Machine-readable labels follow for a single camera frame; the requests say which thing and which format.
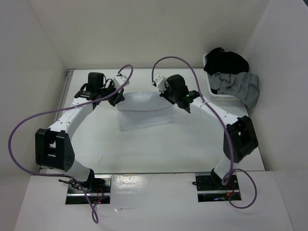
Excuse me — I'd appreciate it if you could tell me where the white skirt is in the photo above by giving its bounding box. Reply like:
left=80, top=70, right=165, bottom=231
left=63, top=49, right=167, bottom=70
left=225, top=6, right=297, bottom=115
left=116, top=91, right=174, bottom=131

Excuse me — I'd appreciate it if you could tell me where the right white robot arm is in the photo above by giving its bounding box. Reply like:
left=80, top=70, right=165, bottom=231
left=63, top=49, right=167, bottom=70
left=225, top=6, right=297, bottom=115
left=153, top=74, right=258, bottom=189

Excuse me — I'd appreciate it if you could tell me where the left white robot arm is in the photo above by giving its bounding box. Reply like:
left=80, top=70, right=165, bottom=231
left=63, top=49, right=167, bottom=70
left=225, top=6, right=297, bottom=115
left=35, top=72, right=129, bottom=193

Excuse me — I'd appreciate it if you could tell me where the white plastic bin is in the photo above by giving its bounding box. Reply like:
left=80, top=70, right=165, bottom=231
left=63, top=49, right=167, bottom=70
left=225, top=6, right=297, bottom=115
left=203, top=48, right=240, bottom=102

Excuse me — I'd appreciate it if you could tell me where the black garment in bin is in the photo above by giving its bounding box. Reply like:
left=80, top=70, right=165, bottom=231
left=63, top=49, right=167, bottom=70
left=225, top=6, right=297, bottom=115
left=204, top=47, right=249, bottom=75

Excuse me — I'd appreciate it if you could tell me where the grey garment in bin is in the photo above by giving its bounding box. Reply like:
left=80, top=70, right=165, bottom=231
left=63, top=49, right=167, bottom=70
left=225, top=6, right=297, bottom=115
left=218, top=72, right=260, bottom=109

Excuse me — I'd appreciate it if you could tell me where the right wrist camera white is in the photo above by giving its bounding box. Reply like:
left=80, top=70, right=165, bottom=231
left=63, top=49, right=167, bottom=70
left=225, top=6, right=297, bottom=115
left=152, top=73, right=167, bottom=93

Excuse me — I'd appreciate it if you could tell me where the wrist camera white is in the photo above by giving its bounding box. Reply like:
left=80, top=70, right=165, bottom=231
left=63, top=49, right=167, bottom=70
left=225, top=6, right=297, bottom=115
left=113, top=74, right=130, bottom=89
left=152, top=73, right=167, bottom=93

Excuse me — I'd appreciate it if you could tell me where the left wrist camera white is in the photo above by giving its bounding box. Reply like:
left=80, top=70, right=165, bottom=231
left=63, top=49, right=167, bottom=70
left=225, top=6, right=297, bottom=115
left=113, top=74, right=130, bottom=89

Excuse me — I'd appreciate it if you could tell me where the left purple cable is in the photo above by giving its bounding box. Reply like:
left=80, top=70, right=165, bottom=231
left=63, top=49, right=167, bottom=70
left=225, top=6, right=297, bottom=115
left=8, top=64, right=134, bottom=224

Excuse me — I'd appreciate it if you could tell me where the purple cable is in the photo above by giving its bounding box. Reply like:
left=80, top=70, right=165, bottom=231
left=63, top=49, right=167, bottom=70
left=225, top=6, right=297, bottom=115
left=8, top=64, right=134, bottom=224
left=151, top=56, right=258, bottom=209

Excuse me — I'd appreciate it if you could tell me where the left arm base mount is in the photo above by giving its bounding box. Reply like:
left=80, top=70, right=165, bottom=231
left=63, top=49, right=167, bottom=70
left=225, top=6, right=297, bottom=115
left=58, top=174, right=112, bottom=205

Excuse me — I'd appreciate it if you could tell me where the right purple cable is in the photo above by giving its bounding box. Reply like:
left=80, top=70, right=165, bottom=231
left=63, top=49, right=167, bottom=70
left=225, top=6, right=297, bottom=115
left=151, top=56, right=258, bottom=209

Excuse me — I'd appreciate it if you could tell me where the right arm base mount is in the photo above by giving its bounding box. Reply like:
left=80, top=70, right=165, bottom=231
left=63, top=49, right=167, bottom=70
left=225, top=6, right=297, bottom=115
left=192, top=173, right=241, bottom=202

